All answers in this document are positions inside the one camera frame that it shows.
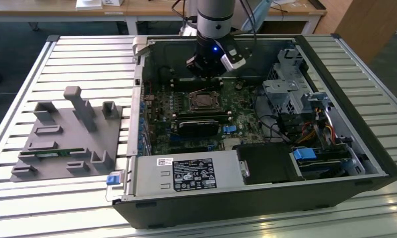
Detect thin wire locking lever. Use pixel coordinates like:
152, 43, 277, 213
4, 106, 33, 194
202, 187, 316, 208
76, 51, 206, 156
189, 86, 216, 94

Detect silver square CPU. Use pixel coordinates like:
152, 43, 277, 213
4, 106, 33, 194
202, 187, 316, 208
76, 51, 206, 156
197, 94, 216, 107

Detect metal socket cover frame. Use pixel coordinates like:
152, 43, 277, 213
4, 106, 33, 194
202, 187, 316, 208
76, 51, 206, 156
189, 91, 221, 112

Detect CPU socket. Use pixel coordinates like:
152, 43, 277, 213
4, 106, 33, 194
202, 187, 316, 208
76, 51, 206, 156
188, 90, 222, 113

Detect black RAM slot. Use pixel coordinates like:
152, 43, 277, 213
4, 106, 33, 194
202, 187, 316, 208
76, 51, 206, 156
176, 112, 230, 118
176, 116, 232, 122

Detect perforated metal disk bay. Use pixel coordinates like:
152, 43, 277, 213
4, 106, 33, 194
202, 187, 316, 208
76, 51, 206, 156
261, 48, 334, 117

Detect pale blue teach pendant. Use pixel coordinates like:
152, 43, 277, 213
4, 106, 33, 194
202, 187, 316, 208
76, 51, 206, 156
248, 0, 272, 31

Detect green motherboard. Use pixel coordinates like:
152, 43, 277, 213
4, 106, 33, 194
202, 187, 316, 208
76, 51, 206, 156
140, 76, 269, 156

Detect black graphics card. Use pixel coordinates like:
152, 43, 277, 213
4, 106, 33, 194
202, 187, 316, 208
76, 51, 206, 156
176, 119, 220, 137

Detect silver finned heatsink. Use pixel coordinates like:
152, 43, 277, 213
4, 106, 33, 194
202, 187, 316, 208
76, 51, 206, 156
222, 138, 241, 149

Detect white paper sheets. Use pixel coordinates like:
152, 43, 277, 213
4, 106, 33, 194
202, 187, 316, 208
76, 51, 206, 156
273, 0, 313, 9

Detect black plastic shroud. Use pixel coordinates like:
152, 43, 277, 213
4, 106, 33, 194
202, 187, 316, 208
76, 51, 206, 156
233, 143, 306, 186

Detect blue plastic latch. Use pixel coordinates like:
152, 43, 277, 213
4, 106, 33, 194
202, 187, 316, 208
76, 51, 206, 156
293, 147, 317, 162

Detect silver power supply unit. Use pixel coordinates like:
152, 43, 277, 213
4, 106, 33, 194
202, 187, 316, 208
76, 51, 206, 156
132, 151, 248, 198

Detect wooden cabinet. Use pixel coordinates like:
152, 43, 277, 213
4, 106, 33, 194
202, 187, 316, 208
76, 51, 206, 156
312, 0, 397, 65

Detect wooden desk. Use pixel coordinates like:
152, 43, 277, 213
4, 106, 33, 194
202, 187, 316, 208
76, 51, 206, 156
0, 0, 328, 35

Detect grey parts rack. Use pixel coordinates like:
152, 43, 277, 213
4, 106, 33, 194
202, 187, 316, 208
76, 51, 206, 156
9, 85, 125, 183

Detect black drive carrier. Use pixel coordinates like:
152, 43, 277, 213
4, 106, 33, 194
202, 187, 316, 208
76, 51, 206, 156
297, 152, 354, 179

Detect green RAM stick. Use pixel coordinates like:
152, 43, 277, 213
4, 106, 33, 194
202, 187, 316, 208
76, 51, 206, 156
34, 148, 86, 157

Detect black open PC case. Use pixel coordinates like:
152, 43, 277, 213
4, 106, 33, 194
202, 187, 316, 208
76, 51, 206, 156
104, 33, 397, 230

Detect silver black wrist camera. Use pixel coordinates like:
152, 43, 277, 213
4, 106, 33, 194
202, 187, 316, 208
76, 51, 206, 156
218, 39, 248, 73

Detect thick black wire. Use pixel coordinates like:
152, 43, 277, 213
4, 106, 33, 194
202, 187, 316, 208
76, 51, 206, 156
254, 114, 294, 146

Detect coloured power wire bundle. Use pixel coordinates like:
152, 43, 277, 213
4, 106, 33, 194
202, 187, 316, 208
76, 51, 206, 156
297, 106, 338, 146

